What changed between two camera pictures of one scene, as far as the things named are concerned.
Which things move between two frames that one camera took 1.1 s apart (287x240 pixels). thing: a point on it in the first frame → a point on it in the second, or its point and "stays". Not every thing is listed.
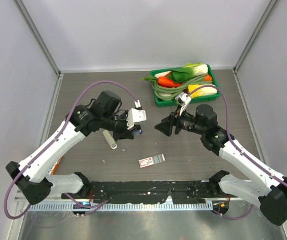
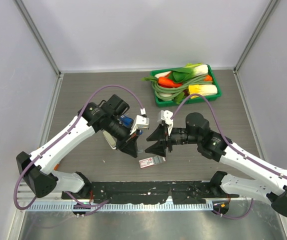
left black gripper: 126,133 → 129,146
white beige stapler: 109,139 stays
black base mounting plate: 153,192 stays
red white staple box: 150,161 stays
